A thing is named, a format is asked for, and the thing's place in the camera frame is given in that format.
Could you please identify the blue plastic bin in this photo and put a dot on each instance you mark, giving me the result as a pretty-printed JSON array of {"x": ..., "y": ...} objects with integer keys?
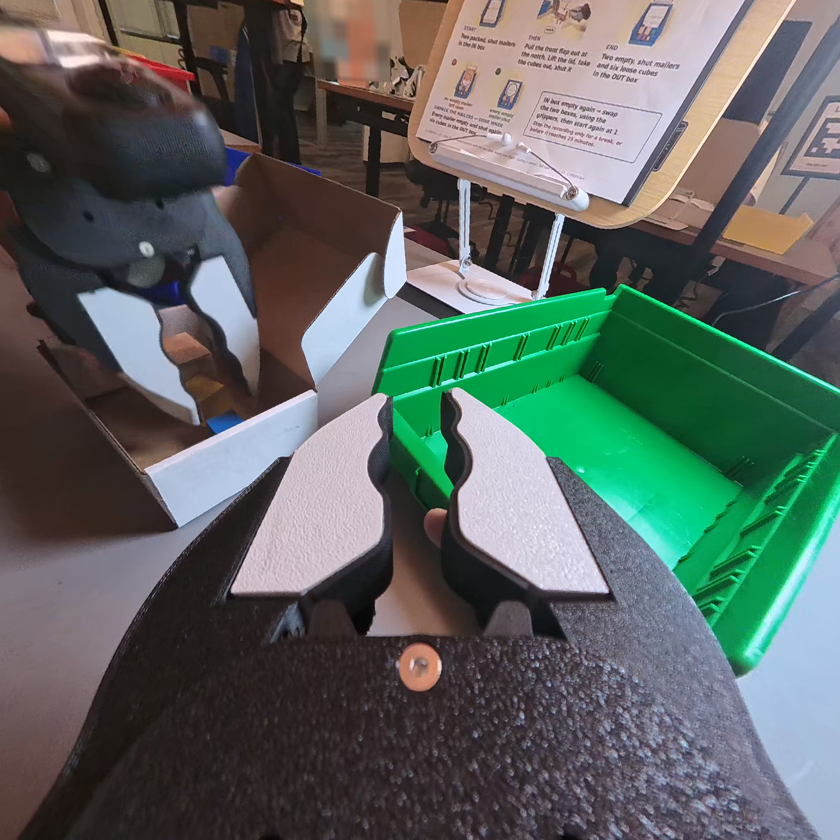
[{"x": 236, "y": 167}]

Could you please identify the wooden desk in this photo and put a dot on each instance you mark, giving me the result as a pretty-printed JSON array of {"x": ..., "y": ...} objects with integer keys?
[{"x": 774, "y": 259}]

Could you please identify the black and white tag sign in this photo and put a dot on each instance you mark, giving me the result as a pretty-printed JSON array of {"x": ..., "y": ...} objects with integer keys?
[{"x": 817, "y": 141}]

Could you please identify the yellow paper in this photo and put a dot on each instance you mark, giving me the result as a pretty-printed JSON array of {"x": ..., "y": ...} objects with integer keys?
[{"x": 764, "y": 229}]

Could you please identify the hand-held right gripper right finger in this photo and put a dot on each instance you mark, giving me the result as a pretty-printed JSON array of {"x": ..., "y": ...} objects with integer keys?
[{"x": 512, "y": 518}]

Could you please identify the medium wooden cube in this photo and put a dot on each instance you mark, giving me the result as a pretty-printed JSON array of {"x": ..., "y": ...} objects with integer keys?
[{"x": 203, "y": 388}]

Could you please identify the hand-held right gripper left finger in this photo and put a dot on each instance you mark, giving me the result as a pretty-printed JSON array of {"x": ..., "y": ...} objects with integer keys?
[{"x": 315, "y": 518}]

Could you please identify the printed instruction sheet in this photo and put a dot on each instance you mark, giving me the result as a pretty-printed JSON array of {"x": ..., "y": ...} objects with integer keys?
[{"x": 590, "y": 65}]

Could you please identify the large wooden cube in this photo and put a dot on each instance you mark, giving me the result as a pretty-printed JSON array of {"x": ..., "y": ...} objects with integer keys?
[{"x": 187, "y": 348}]

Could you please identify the dark desk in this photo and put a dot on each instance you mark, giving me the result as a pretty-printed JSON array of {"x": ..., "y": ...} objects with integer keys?
[{"x": 367, "y": 98}]

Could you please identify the white cardboard mailer box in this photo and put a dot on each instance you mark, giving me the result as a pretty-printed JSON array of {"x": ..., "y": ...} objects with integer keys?
[{"x": 315, "y": 262}]

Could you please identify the green plastic bin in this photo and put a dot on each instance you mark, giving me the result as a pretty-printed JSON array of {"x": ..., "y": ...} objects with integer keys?
[{"x": 623, "y": 446}]

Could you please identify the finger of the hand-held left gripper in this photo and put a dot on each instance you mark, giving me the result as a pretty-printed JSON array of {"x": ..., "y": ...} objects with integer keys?
[
  {"x": 124, "y": 334},
  {"x": 226, "y": 295}
]

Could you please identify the red plastic bin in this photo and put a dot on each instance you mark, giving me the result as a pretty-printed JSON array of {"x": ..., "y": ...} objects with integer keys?
[{"x": 164, "y": 67}]

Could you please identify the person's right hand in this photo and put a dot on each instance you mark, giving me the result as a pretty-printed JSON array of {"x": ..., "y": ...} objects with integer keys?
[{"x": 434, "y": 528}]

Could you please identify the red fabric item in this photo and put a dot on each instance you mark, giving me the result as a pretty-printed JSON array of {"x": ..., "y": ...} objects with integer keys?
[{"x": 558, "y": 279}]

